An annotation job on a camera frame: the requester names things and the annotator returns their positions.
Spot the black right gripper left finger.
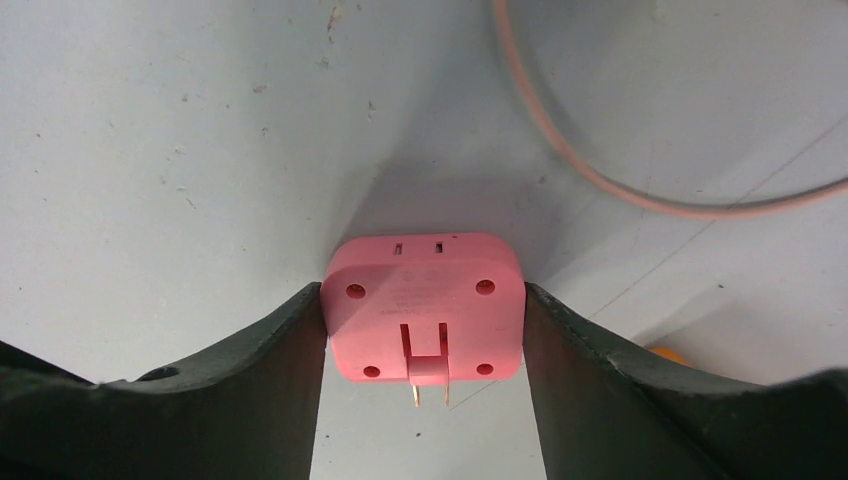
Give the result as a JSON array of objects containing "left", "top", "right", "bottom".
[{"left": 1, "top": 282, "right": 327, "bottom": 479}]

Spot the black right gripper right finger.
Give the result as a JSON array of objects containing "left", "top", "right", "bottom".
[{"left": 523, "top": 284, "right": 847, "bottom": 479}]

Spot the orange power strip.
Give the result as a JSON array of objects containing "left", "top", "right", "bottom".
[{"left": 649, "top": 346, "right": 692, "bottom": 367}]

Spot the pink square plug adapter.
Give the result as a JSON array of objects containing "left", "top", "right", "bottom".
[{"left": 320, "top": 233, "right": 526, "bottom": 399}]

